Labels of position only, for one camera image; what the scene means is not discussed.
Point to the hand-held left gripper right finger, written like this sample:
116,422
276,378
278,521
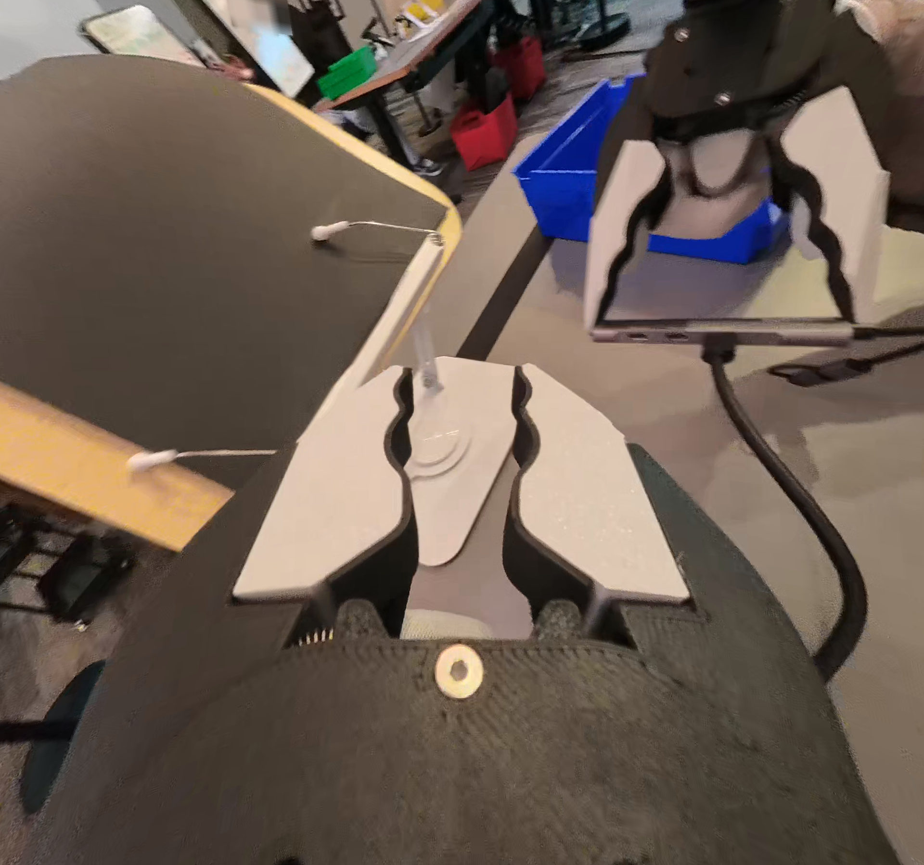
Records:
592,511

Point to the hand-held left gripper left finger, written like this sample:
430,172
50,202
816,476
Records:
332,504

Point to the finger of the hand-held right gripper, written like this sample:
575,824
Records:
613,215
852,186

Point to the blue plastic bin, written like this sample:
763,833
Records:
563,186

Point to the person's right forearm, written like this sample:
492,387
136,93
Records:
895,85

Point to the white stand base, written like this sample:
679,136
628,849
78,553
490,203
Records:
447,504

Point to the red bag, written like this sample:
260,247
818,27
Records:
523,67
483,136

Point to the long wooden desk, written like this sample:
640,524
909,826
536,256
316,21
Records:
447,27

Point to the green plastic bin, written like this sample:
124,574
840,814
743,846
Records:
350,74

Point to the whiteboard on stand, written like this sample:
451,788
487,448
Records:
292,71
137,34

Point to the metal stand bracket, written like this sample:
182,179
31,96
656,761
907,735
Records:
426,359

